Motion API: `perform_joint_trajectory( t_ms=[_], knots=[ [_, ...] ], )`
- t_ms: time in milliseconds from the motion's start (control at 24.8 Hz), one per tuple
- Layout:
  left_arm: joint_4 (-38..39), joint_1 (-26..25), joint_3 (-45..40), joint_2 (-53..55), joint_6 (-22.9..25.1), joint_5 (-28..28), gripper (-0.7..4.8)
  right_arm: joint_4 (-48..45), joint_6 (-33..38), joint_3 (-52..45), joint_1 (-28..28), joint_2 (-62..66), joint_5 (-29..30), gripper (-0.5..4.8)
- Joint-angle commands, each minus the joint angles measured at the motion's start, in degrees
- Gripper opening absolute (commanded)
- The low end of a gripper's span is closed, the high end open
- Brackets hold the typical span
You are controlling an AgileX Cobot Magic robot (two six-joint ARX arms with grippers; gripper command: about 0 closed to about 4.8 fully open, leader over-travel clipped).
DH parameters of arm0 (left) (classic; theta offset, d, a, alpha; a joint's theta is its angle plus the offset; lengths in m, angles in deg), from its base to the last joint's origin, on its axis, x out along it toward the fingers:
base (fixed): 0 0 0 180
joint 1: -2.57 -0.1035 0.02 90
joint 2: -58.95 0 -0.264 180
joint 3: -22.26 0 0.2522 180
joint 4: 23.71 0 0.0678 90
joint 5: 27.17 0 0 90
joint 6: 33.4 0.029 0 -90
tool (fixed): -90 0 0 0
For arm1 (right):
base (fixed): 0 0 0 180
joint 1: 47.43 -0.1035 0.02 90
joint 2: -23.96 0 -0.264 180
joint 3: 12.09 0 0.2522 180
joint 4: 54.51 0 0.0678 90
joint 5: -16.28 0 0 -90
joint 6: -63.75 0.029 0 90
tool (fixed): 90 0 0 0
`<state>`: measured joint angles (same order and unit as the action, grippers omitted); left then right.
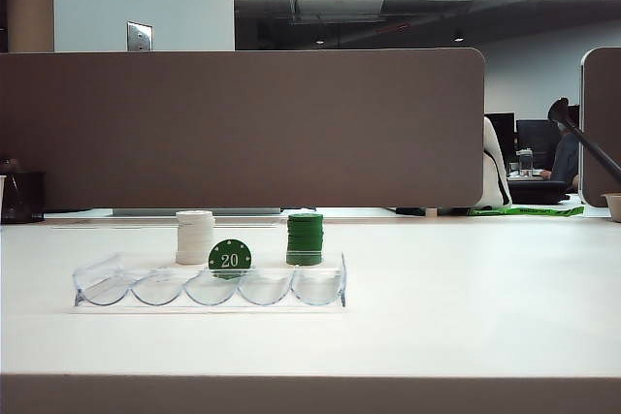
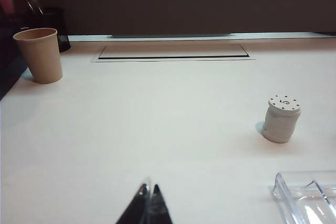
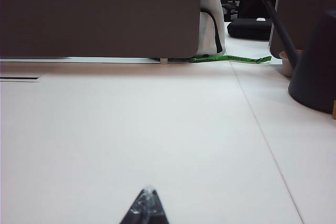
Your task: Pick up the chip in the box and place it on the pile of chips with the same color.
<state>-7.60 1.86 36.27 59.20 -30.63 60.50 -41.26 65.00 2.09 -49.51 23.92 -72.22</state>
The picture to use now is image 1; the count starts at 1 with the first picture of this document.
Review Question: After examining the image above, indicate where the dark background desk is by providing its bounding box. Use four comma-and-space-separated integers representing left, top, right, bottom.
507, 175, 572, 205

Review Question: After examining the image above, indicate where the narrow brown desk divider panel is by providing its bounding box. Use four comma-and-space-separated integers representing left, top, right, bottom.
580, 47, 621, 207

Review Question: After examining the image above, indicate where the grey divider foot bar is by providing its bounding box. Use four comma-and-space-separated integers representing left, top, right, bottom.
112, 207, 282, 216

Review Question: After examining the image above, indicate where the clear plastic chip tray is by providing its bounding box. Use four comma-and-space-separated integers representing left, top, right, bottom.
72, 251, 348, 309

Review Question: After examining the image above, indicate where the white poker chip stack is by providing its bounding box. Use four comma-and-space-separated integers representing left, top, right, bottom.
175, 208, 215, 266

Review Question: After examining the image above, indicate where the white chair back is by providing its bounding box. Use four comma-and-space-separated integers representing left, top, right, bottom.
477, 115, 513, 209

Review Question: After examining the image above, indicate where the beige paper bowl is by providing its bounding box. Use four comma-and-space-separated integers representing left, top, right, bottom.
600, 192, 621, 224

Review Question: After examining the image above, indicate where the green poker chip marked 20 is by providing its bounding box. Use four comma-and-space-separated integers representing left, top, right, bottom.
207, 238, 253, 282

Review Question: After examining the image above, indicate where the green poker chip stack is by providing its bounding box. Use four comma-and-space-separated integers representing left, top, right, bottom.
285, 211, 325, 268

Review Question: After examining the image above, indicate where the black pole with curved head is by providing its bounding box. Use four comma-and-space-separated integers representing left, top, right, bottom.
547, 97, 621, 175

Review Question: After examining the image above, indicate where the wide brown desk divider panel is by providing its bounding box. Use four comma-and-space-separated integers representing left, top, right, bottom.
0, 48, 486, 211

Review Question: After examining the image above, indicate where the metal wall switch plate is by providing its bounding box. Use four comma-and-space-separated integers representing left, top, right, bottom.
126, 20, 153, 52

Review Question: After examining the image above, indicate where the black computer monitor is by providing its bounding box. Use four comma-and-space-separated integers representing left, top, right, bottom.
484, 111, 516, 163
516, 118, 564, 171

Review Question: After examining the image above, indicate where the green tape strip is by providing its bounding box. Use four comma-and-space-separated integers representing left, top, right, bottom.
468, 205, 586, 218

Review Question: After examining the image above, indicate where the seated person in blue shirt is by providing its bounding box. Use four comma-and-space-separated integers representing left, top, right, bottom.
539, 118, 582, 192

